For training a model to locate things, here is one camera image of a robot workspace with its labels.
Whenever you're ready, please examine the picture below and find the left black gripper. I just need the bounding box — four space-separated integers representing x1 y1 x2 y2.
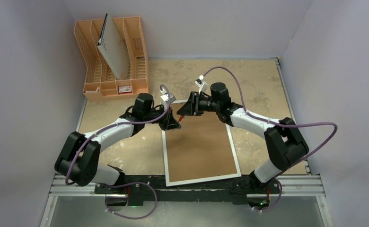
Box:
143 104 181 131

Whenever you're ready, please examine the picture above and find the white picture frame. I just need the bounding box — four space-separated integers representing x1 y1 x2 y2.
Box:
162 112 241 186

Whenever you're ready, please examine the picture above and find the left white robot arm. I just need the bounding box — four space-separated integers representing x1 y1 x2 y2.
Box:
54 92 181 193

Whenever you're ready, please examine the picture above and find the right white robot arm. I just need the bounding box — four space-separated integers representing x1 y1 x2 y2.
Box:
176 82 309 192

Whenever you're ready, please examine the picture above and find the small red white box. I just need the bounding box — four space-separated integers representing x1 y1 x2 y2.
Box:
118 86 132 94

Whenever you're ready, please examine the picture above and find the orange plastic file organizer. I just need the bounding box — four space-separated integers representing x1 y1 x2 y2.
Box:
74 14 149 102

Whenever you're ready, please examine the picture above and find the white board in organizer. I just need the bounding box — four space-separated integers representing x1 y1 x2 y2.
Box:
97 13 130 80

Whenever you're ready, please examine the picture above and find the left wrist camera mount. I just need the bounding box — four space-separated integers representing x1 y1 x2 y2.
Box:
160 90 176 109

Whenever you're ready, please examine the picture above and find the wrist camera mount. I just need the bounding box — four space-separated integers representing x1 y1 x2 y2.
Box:
195 75 209 93
160 90 176 109

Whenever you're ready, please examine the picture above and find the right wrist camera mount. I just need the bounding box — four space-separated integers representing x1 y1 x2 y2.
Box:
195 75 209 93

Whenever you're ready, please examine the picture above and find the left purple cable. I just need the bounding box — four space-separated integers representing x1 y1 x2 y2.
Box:
65 84 173 185

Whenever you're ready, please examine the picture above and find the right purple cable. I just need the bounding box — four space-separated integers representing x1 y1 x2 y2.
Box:
202 66 339 171

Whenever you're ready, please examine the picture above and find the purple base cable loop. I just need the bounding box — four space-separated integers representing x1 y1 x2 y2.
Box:
105 182 159 220

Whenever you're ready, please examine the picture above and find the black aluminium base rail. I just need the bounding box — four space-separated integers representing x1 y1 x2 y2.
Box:
49 175 325 208

